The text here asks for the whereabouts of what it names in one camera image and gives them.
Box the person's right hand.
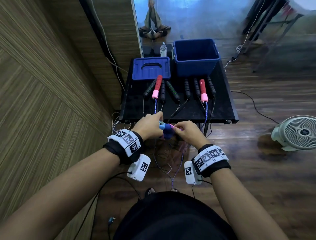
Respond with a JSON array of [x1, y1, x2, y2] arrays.
[[172, 120, 210, 151]]

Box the person's left hand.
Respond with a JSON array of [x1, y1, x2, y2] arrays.
[[131, 111, 165, 142]]

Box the blue-handled pink jump rope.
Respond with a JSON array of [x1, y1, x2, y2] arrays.
[[154, 120, 189, 173]]

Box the black green-striped jump rope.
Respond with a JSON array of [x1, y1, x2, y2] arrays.
[[142, 79, 181, 118]]

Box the blue plastic bin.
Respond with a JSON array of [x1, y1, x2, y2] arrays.
[[172, 38, 221, 77]]

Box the person's left forearm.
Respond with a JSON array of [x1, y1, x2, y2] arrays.
[[0, 148, 121, 240]]

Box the person's right forearm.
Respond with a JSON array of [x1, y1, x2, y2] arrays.
[[210, 167, 289, 240]]

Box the blue bin lid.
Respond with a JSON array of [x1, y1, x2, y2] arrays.
[[131, 56, 171, 81]]

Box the person's black clothing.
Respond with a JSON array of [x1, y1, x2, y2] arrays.
[[113, 192, 239, 240]]

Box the black glossy low table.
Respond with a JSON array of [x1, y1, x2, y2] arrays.
[[119, 52, 239, 125]]

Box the black wristband with marker tags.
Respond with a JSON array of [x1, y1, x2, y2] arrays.
[[191, 144, 232, 178], [102, 129, 144, 165]]

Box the black pouch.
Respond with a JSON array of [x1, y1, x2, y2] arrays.
[[143, 44, 173, 58]]

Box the white floor fan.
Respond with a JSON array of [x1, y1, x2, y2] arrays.
[[271, 115, 316, 152]]

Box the white folding table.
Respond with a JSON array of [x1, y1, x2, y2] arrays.
[[251, 0, 316, 74]]

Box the white cable coil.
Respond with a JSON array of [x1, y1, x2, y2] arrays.
[[111, 112, 132, 135]]

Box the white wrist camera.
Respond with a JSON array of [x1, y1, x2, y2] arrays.
[[127, 154, 151, 182], [184, 161, 203, 185]]

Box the black camera cable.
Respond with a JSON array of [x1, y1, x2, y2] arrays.
[[73, 171, 141, 240], [191, 179, 213, 198]]

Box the black floor cable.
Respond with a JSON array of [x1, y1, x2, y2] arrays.
[[231, 91, 279, 124]]

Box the white wall cable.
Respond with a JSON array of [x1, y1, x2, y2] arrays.
[[91, 0, 129, 91]]

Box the thin white hanging cable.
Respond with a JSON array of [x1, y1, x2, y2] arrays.
[[223, 0, 266, 70]]

